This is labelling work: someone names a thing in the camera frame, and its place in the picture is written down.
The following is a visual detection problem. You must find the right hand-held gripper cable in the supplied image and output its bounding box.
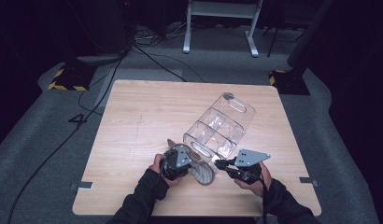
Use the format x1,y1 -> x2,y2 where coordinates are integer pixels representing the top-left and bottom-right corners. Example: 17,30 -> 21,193
247,174 -> 269,224

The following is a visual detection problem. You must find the person's left hand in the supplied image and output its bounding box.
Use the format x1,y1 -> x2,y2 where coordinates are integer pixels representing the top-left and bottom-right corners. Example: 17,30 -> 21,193
148,153 -> 183,188

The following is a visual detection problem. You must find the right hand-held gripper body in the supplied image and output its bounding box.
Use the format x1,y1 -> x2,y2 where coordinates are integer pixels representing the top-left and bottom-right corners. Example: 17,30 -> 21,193
226,148 -> 272,185

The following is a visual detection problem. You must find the white metal stand frame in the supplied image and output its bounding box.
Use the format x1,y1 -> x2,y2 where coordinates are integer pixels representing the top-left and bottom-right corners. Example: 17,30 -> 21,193
182,0 -> 264,58

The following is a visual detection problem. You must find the long black floor cable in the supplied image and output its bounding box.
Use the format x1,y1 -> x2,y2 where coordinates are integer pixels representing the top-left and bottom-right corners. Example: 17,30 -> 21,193
6,59 -> 123,224

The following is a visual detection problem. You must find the dark round stand base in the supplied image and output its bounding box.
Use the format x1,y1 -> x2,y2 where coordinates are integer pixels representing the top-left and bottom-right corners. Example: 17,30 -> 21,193
76,53 -> 127,66

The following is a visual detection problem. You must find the grey striped cloth pouch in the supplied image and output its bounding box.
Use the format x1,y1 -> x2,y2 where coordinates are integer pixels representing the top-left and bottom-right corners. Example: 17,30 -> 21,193
166,138 -> 216,187

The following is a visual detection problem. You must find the grey metal table bracket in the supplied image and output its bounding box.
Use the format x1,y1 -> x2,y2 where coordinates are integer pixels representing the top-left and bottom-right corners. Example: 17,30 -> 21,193
299,176 -> 319,188
69,181 -> 94,191

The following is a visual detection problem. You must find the grey slanted pole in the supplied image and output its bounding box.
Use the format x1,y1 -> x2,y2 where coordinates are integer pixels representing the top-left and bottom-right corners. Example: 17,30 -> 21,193
287,0 -> 335,68

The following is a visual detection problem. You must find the clear acrylic divided organizer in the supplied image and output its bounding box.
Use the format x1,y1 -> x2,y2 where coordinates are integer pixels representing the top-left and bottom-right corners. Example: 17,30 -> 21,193
182,91 -> 257,172

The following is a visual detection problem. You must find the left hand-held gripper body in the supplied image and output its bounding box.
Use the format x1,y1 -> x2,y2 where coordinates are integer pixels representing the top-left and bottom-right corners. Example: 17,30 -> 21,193
160,146 -> 192,181

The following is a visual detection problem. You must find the person's right hand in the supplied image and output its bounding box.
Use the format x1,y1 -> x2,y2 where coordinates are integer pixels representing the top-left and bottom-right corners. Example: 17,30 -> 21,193
234,161 -> 273,198

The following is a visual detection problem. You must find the thick black floor cable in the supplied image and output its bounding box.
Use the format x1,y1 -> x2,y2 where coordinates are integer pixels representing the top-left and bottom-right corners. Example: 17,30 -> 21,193
133,43 -> 188,82

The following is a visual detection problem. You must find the black yellow striped base plate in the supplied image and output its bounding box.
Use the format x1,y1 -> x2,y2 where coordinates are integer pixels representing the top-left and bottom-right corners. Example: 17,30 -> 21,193
268,69 -> 311,96
48,63 -> 97,92

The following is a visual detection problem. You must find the black tripod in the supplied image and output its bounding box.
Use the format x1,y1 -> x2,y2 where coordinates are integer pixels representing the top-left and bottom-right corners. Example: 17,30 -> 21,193
266,12 -> 286,59

